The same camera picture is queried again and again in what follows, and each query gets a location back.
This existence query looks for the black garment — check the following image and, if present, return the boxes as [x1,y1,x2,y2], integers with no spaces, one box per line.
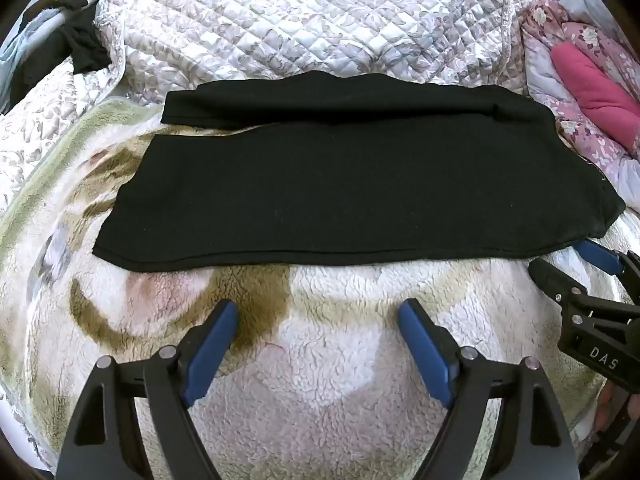
[10,10,113,106]

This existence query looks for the light blue cloth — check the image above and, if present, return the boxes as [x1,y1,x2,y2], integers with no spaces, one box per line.
[0,12,66,111]

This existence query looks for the cream floral fleece blanket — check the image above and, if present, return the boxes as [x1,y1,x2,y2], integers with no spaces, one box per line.
[0,97,640,480]

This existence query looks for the pink floral quilt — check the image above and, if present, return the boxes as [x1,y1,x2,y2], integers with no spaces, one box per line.
[517,0,640,196]

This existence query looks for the person's right hand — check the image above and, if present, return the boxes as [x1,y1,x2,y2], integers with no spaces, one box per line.
[596,382,632,433]

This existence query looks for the black pants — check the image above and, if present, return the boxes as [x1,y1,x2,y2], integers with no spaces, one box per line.
[92,70,627,273]

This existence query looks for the quilted beige bedspread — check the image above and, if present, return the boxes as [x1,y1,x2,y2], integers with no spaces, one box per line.
[0,0,531,221]

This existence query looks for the pink pillow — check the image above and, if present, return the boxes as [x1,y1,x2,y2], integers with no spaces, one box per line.
[550,44,640,153]

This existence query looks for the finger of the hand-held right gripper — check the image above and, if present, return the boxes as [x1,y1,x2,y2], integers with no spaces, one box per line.
[572,239,640,306]
[529,258,589,307]

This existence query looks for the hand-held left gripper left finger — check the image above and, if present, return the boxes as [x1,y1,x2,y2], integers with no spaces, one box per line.
[55,299,239,480]

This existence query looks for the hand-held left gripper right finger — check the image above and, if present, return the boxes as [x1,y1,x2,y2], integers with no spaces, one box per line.
[398,299,583,480]

